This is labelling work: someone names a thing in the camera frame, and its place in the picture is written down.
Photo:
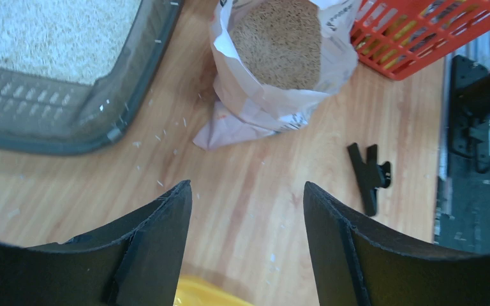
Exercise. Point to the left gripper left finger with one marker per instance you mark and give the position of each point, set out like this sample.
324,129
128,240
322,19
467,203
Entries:
133,260

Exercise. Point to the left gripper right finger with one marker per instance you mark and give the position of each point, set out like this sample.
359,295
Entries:
360,261

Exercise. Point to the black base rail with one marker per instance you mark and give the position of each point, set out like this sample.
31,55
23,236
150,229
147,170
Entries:
462,219

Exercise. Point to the grey litter box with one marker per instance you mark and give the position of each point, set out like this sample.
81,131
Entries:
73,74

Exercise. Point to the pink cat litter bag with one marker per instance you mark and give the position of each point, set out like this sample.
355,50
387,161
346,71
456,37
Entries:
276,62

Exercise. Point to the black bag clip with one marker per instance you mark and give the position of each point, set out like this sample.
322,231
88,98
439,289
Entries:
370,176

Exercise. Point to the yellow plastic scoop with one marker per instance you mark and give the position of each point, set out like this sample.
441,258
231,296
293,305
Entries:
194,291

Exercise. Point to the red plastic basket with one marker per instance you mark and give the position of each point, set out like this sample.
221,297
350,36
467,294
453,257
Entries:
399,38

